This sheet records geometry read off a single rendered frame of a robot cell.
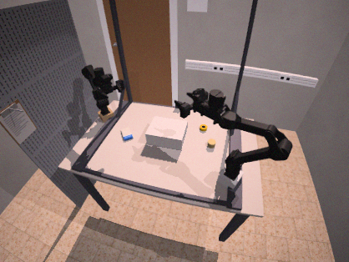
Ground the yellow roll of tape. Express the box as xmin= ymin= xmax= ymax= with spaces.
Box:
xmin=200 ymin=124 xmax=207 ymax=131

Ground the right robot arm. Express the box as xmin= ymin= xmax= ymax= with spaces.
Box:
xmin=82 ymin=65 xmax=113 ymax=115

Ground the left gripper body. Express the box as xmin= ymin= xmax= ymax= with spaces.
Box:
xmin=180 ymin=91 xmax=209 ymax=118

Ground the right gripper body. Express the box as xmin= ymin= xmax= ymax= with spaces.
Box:
xmin=92 ymin=79 xmax=124 ymax=101

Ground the white cardboard box with lid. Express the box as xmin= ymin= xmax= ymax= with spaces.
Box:
xmin=145 ymin=116 xmax=188 ymax=150

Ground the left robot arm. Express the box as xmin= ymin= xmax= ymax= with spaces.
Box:
xmin=192 ymin=88 xmax=292 ymax=181

